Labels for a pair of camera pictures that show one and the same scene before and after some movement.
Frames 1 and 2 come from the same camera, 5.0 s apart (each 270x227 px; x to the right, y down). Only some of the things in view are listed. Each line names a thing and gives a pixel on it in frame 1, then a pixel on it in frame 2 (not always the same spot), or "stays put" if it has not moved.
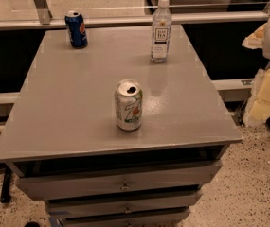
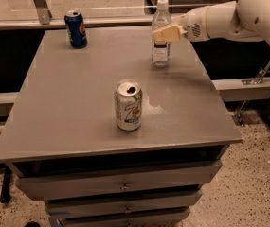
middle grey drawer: x=133 y=203 stays put
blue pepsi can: x=77 y=29 stays put
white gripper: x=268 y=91 → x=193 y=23
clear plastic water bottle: x=161 y=30 stays put
